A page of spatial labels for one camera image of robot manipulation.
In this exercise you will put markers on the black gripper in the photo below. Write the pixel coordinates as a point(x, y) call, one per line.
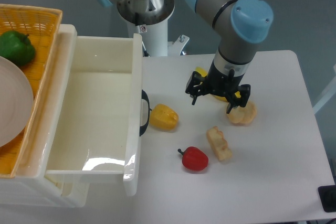
point(220, 84)

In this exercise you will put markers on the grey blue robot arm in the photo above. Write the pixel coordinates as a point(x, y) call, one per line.
point(241, 24)

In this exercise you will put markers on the round bread roll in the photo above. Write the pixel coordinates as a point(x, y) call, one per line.
point(243, 115)

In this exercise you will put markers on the square toast bread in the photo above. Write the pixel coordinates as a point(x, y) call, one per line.
point(218, 144)

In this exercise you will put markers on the yellow banana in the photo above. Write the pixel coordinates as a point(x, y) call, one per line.
point(204, 73)

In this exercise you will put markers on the yellow bell pepper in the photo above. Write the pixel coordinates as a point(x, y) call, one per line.
point(163, 117)

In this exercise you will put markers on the red bell pepper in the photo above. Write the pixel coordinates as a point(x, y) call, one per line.
point(194, 159)

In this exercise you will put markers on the white open plastic drawer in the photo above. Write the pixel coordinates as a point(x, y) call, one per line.
point(97, 138)

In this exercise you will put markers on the black device at table edge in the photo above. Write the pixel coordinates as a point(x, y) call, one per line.
point(327, 197)

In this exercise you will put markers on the orange woven basket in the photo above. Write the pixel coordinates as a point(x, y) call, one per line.
point(43, 25)

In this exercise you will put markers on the pink plate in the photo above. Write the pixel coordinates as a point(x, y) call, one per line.
point(16, 101)

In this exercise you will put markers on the green bell pepper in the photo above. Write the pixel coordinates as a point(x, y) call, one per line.
point(17, 48)

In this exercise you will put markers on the black drawer handle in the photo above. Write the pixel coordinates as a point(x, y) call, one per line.
point(145, 112)

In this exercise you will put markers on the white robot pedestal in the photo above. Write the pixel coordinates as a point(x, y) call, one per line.
point(149, 18)

